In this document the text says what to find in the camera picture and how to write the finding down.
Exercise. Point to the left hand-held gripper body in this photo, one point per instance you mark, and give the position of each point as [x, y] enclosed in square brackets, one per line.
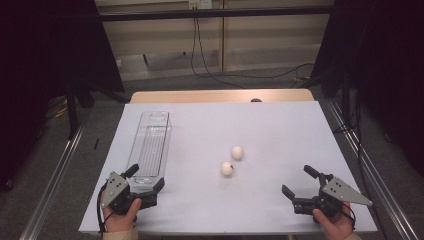
[117, 195]

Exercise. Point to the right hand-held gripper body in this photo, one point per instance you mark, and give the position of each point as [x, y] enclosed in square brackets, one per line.
[336, 193]

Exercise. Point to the clear plastic container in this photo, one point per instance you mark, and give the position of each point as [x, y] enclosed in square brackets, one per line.
[151, 150]

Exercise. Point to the plain white ball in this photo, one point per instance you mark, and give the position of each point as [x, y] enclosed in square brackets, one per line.
[237, 152]

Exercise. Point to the white ball with black mark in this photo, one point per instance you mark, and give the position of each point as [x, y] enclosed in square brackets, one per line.
[227, 168]

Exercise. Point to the person's left hand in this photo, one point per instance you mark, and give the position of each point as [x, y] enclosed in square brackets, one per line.
[119, 220]

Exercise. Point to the person's right hand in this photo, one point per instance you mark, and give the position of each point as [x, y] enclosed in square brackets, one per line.
[333, 226]

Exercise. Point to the white table cover sheet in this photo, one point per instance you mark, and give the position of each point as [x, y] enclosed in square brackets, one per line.
[266, 186]

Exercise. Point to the small black stick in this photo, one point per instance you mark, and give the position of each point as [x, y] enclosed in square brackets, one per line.
[96, 143]

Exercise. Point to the black stand leg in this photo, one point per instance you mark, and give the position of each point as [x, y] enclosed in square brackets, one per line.
[71, 113]

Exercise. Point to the dark round table knob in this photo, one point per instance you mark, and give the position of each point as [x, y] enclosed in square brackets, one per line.
[256, 100]

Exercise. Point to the wooden table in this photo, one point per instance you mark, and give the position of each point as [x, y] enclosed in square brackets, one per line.
[200, 96]

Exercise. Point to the black curtain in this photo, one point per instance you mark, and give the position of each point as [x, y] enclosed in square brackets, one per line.
[386, 66]
[43, 73]

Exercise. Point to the black horizontal bar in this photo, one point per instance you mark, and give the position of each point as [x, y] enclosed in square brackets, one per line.
[213, 13]

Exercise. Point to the metal floor rail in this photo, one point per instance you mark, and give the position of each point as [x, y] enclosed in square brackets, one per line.
[380, 186]
[50, 190]

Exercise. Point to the wall outlet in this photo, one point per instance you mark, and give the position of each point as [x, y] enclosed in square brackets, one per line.
[200, 4]

